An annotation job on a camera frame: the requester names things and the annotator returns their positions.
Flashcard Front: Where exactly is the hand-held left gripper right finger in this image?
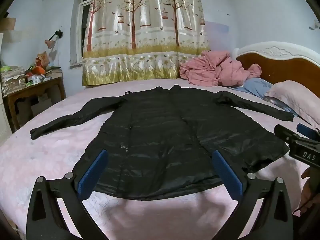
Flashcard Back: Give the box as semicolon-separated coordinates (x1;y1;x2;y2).
212;150;293;240

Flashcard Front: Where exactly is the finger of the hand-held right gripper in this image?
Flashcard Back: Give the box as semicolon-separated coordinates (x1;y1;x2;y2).
296;123;320;142
274;124;300;145

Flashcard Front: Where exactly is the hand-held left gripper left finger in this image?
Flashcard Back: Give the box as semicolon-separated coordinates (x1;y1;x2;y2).
26;149;108;240

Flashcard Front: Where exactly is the black down jacket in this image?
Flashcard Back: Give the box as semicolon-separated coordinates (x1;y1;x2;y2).
30;85;294;202

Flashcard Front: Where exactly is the person's right hand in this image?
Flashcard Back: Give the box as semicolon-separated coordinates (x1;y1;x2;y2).
299;166;316;214

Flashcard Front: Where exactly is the bed with pink sheet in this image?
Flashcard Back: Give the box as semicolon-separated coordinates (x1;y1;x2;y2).
0;77;320;240

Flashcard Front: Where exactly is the pink pillow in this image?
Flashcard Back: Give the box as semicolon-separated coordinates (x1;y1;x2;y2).
264;80;320;128

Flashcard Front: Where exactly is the blue floral pillow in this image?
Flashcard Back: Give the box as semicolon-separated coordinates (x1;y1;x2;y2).
229;77;298;117

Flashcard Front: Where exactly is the white and brown headboard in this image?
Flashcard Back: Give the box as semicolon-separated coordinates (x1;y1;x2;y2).
232;42;320;88

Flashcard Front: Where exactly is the cardboard box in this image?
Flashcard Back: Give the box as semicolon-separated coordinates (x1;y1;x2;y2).
30;94;54;117

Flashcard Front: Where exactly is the pink quilt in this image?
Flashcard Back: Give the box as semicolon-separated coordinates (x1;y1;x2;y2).
179;50;262;87

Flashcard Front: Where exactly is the wooden side table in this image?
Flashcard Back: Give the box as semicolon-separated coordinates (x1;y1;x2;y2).
1;70;67;130

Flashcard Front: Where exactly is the orange plush toy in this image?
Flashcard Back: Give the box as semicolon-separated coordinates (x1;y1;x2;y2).
25;64;47;77

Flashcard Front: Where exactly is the patterned table cloth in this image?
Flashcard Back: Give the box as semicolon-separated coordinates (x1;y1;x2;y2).
0;66;63;95

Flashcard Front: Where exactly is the orange snack box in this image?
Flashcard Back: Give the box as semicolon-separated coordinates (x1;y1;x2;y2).
35;51;49;67

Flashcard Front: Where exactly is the tree print curtain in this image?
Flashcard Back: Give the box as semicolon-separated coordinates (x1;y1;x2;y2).
82;0;210;87

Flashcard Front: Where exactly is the brown box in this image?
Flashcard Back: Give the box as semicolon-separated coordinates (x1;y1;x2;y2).
0;17;17;32

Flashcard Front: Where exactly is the black cable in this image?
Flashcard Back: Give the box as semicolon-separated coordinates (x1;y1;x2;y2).
293;196;317;215

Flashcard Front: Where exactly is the pink wall lamp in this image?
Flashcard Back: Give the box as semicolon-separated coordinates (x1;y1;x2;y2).
44;30;63;50

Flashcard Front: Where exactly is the white frame window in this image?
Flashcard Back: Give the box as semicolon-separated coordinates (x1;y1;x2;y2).
70;0;97;67

